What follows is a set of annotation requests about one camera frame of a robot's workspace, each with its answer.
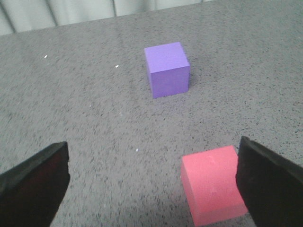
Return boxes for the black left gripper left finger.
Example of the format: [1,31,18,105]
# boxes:
[0,141,71,227]

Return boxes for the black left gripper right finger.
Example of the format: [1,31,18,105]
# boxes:
[236,136,303,227]

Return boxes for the pink foam cube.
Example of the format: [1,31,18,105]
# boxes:
[180,146,248,227]

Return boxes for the purple foam cube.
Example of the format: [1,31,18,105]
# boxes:
[144,42,190,98]

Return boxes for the grey-white curtain backdrop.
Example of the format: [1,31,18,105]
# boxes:
[0,0,206,36]

